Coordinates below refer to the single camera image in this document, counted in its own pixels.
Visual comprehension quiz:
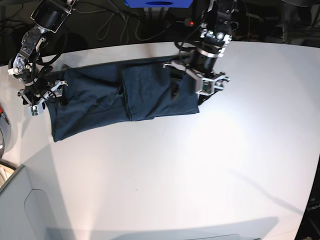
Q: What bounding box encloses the white power strip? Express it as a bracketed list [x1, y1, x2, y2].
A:
[183, 18, 201, 28]

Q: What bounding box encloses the red and white device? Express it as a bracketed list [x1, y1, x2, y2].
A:
[0, 103, 14, 159]

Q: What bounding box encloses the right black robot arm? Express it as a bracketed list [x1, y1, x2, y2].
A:
[7, 0, 78, 117]

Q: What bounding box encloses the white looped cable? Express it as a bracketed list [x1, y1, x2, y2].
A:
[72, 0, 173, 42]

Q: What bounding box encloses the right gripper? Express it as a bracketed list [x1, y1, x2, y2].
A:
[7, 59, 68, 117]

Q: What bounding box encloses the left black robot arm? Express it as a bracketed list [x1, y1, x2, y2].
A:
[163, 0, 237, 106]

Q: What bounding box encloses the dark blue T-shirt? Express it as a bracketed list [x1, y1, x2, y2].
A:
[47, 57, 199, 142]

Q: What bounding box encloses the blue box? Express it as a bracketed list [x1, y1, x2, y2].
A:
[124, 0, 193, 8]

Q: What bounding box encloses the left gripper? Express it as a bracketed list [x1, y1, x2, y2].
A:
[163, 22, 230, 106]

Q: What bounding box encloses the grey bin at left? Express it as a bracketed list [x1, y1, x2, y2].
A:
[0, 165, 51, 240]

